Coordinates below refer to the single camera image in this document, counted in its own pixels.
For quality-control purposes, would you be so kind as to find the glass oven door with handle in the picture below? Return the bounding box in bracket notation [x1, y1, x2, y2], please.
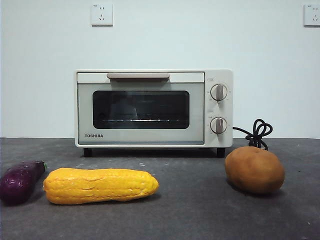
[76, 71, 205, 146]

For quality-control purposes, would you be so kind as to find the brown potato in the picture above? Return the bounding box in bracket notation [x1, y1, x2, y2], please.
[224, 146, 286, 196]

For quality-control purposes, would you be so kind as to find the white timer oven knob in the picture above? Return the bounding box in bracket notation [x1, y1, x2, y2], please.
[209, 116, 228, 135]

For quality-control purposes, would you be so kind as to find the white temperature oven knob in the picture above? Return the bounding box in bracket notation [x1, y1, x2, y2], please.
[209, 84, 229, 102]

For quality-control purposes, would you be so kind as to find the white Toshiba toaster oven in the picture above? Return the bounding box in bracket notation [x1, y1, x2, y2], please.
[74, 68, 234, 158]

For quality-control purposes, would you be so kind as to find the yellow corn cob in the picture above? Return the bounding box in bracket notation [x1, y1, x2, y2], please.
[42, 167, 160, 206]

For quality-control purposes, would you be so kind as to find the purple eggplant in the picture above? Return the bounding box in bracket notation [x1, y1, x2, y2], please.
[0, 160, 48, 206]

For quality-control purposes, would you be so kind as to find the metal wire oven rack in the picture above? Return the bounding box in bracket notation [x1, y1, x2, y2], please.
[101, 118, 177, 124]

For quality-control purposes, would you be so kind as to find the black oven power cable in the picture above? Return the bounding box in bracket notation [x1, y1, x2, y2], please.
[232, 118, 274, 152]

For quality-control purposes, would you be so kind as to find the white wall socket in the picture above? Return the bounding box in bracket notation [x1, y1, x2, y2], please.
[91, 3, 114, 28]
[303, 4, 320, 28]

